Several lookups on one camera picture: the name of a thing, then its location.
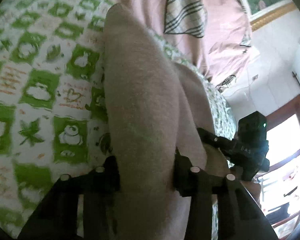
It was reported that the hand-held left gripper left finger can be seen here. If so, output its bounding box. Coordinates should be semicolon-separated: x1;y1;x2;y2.
17;155;121;240

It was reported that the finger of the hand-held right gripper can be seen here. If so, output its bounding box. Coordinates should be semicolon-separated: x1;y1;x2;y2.
196;127;235;151

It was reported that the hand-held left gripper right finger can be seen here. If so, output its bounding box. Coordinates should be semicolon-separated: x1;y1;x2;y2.
174;150;278;240

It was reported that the beige knit sweater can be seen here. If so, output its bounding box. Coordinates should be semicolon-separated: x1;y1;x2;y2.
100;3;231;240

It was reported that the green checked bedsheet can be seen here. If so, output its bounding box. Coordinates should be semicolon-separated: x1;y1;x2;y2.
0;0;238;240

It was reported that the pink quilt with plaid hearts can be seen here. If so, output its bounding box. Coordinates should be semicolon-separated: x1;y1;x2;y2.
95;0;253;93

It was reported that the black wall rod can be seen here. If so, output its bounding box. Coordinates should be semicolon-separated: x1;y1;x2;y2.
291;71;300;106

